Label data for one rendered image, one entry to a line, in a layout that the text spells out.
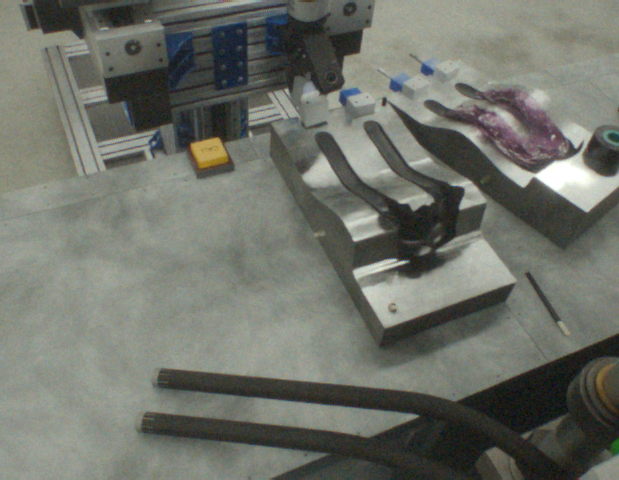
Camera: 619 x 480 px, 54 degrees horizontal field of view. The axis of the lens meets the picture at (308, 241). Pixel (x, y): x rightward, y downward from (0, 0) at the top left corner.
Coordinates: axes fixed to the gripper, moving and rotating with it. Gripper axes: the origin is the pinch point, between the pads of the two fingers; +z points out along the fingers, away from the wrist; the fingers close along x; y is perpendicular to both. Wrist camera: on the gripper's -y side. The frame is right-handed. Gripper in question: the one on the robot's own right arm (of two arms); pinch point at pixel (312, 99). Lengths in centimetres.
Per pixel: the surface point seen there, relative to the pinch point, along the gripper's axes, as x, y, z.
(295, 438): 28, -59, -4
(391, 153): -11.1, -14.0, 6.2
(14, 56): 75, 171, 110
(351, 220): 6.1, -30.4, -4.2
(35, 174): 76, 90, 98
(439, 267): -6.3, -40.9, 3.7
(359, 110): -9.5, -2.4, 4.9
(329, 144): -0.4, -7.7, 5.3
